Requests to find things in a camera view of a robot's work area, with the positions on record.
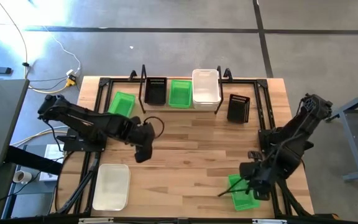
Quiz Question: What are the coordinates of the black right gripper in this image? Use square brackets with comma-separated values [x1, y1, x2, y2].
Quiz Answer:
[218, 151, 280, 198]

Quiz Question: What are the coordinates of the green plastic basket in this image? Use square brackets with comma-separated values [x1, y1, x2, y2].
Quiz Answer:
[107, 91, 136, 118]
[168, 79, 193, 109]
[227, 173, 261, 212]

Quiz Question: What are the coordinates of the white plastic basket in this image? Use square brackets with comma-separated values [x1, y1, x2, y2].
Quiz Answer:
[193, 101, 221, 111]
[91, 164, 132, 212]
[191, 68, 222, 105]

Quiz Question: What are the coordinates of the white cardboard box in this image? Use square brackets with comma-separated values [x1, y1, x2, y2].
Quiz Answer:
[39, 143, 65, 183]

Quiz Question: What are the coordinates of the black desk crossbar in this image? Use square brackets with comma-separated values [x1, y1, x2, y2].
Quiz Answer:
[4, 145, 63, 177]

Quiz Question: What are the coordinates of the white paper cup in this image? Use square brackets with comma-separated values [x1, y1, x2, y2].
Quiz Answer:
[12, 170, 33, 184]

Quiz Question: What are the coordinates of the grey desk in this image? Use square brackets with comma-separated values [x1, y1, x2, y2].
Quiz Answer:
[0, 78, 30, 169]

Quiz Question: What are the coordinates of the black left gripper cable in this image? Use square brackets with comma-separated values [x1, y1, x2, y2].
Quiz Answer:
[144, 116, 165, 140]

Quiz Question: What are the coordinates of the black wire rack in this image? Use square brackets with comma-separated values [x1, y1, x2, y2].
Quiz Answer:
[137, 64, 224, 115]

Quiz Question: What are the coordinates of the white floor cable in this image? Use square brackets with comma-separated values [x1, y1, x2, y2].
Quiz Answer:
[42, 27, 82, 75]
[32, 125, 70, 138]

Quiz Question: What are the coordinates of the yellow cable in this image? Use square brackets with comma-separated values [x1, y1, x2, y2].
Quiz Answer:
[11, 129, 70, 147]
[28, 83, 74, 95]

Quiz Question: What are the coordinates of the black floor cable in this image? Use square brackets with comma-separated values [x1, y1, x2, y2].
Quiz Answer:
[0, 75, 70, 91]

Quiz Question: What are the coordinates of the black metal table frame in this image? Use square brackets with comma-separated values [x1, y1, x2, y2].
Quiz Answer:
[54, 68, 316, 220]

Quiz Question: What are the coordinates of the thin grey floor cable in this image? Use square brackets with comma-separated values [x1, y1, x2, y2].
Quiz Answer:
[0, 0, 30, 79]

